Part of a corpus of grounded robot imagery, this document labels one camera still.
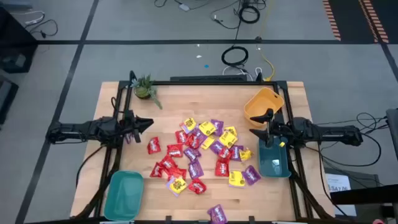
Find black coiled floor cable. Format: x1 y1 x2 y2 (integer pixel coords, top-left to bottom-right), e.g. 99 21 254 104
238 4 261 24
221 45 249 67

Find black desk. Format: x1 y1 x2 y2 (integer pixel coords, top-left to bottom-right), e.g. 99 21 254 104
0 6 38 74

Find light teal plastic bin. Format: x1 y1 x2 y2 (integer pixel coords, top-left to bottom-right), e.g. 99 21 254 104
103 170 145 222

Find yellow cable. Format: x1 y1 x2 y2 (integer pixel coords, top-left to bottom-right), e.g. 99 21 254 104
255 0 276 82

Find red Skittles candy pack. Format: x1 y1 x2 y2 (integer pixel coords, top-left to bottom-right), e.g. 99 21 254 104
147 136 162 155
218 146 233 162
149 162 165 179
175 129 188 144
185 134 201 149
160 154 177 170
167 167 187 181
167 144 184 158
215 160 230 177
188 178 208 195

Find potted succulent plant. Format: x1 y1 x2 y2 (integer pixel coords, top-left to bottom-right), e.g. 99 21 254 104
130 73 164 110

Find black floor object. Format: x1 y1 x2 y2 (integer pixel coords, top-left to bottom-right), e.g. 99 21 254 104
0 76 19 125

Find black mat with orange stripes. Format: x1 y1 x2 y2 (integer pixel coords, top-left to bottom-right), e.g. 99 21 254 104
322 0 398 44

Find dark teal plastic bin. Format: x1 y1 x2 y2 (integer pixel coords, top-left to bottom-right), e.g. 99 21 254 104
258 136 292 179

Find black beam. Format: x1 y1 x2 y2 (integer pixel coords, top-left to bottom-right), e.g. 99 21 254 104
329 183 398 206

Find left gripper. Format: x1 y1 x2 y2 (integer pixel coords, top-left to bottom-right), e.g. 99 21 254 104
119 108 155 144

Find yellow plastic bin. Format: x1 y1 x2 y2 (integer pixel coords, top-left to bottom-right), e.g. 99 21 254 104
243 86 285 128

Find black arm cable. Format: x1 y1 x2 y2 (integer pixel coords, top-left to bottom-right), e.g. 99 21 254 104
310 111 389 169
75 144 106 189

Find black panel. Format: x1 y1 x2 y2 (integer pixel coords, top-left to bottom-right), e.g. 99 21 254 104
170 75 247 82

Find white floor cable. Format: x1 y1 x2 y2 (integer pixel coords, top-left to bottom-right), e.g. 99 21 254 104
12 11 46 26
222 65 254 81

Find white paper sheet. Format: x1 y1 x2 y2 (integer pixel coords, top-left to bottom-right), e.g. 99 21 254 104
325 173 358 217

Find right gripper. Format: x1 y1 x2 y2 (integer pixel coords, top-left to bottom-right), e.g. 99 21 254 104
249 108 296 147

